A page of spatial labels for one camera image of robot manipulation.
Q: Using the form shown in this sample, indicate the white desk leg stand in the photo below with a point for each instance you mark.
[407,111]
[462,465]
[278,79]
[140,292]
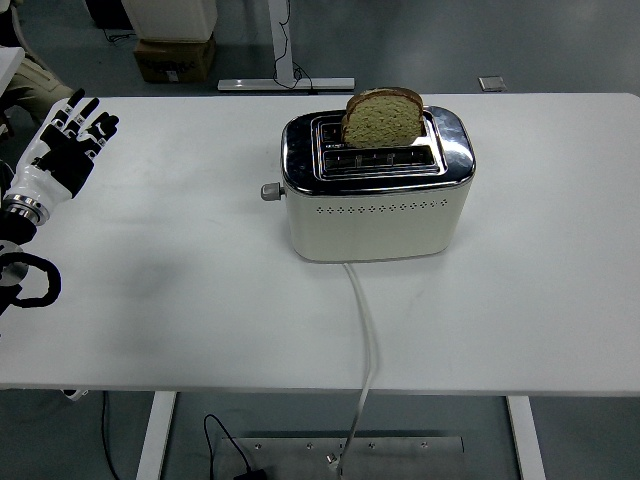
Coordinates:
[277,30]

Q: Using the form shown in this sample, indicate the white plastic bin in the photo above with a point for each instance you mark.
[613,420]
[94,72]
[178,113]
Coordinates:
[170,17]

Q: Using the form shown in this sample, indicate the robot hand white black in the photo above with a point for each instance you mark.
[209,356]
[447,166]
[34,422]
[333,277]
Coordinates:
[37,177]

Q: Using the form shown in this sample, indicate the black box on floor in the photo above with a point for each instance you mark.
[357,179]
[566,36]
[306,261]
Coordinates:
[107,12]

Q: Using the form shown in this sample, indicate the white side table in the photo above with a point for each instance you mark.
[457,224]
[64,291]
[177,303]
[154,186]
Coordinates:
[9,67]

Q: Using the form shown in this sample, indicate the brown cardboard box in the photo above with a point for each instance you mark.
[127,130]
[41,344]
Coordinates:
[172,62]

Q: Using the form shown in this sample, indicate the grey metal plate with screws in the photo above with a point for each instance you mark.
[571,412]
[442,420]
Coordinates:
[290,452]

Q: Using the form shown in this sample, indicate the white chrome two-slot toaster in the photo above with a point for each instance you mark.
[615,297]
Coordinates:
[375,230]

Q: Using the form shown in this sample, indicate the grey floor outlet plate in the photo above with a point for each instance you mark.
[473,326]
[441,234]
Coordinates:
[492,83]

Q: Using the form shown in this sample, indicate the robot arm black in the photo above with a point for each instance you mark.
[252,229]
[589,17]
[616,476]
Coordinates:
[15,230]

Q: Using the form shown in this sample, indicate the brown bread slice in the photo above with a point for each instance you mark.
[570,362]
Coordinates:
[382,125]

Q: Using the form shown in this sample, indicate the seated person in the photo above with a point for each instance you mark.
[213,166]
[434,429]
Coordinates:
[35,82]

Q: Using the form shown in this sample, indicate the white table leg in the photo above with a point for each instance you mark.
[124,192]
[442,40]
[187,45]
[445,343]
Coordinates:
[525,440]
[155,435]

